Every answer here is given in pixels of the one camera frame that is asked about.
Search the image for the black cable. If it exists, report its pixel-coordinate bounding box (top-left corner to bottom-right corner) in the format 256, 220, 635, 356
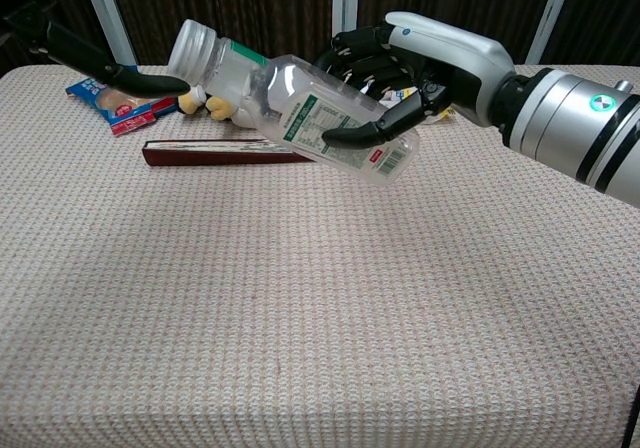
619, 381, 640, 448

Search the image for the blue snack bag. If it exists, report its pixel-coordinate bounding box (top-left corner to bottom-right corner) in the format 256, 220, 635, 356
65, 65, 179, 137

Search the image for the maroon folding fan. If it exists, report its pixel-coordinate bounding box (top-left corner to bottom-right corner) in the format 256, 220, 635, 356
142, 138, 316, 168

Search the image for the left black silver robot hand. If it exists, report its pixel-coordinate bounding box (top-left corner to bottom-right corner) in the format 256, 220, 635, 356
0, 0, 192, 99

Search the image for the yellow white plastic pack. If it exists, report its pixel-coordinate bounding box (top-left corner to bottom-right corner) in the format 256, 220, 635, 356
369, 82, 457, 120

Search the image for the black white plush toy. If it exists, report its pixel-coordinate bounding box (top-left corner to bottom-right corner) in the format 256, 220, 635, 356
177, 86, 261, 129

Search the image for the beige woven tablecloth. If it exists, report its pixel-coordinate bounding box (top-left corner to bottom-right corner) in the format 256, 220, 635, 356
0, 63, 640, 448

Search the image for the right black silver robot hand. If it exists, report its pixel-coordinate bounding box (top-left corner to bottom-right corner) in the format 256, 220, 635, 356
313, 11, 516, 150

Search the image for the white bottle cap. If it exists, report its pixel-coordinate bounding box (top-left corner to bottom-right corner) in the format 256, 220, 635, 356
166, 19, 221, 85

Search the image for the clear plastic bottle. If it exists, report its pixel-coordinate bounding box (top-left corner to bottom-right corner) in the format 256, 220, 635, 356
202, 37, 421, 185

